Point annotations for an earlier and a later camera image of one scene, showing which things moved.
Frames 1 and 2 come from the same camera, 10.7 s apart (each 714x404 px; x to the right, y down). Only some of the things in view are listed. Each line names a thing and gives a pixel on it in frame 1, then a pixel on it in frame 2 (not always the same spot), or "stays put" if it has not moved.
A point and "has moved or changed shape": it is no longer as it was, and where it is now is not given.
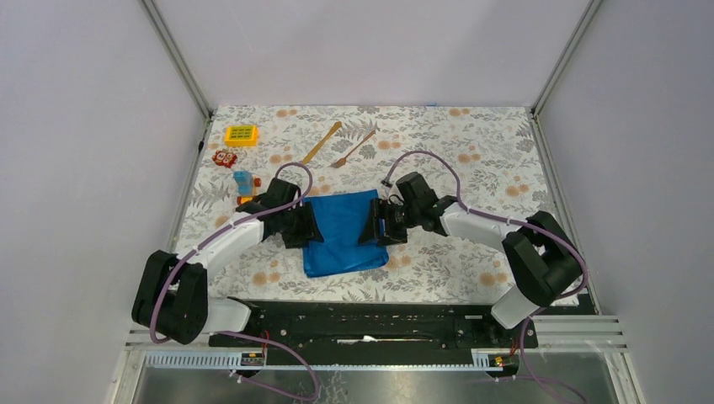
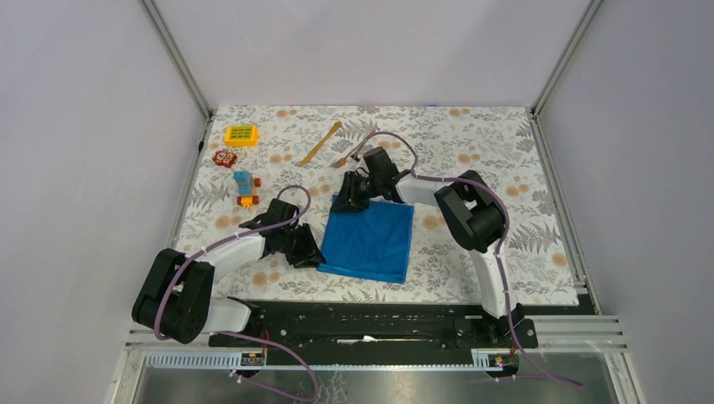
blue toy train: [247, 184] stays put
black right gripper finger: [372, 231] → [352, 198]
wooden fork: [342, 162] stays put
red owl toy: [224, 158] stays put
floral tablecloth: [488, 159] stays put
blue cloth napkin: [340, 220] has moved or changed shape
